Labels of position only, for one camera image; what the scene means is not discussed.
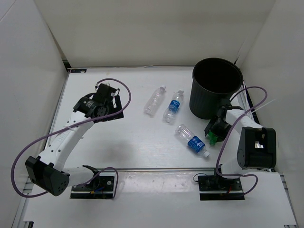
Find black plastic trash bin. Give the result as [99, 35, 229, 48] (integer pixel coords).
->
[189, 57, 243, 120]

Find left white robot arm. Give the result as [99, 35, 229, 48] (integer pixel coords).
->
[25, 93, 124, 196]

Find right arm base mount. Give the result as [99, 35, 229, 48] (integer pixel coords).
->
[193, 173, 245, 201]

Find blue label Aquafina bottle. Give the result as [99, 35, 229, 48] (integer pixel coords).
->
[163, 90, 184, 123]

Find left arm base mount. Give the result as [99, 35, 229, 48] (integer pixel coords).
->
[70, 170, 117, 200]

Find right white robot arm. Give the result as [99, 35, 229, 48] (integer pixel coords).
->
[204, 99, 276, 190]

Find green plastic soda bottle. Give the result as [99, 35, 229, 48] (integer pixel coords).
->
[206, 130, 219, 146]

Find clear unlabeled plastic bottle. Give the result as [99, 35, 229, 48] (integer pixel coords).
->
[143, 85, 166, 117]

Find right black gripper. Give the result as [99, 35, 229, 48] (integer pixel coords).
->
[204, 115, 232, 143]

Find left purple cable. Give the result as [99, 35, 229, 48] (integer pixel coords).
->
[11, 78, 132, 199]

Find Pocari Sweat clear bottle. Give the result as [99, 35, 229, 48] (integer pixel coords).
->
[175, 124, 210, 158]

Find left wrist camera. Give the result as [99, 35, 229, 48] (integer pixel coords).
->
[93, 83, 118, 105]

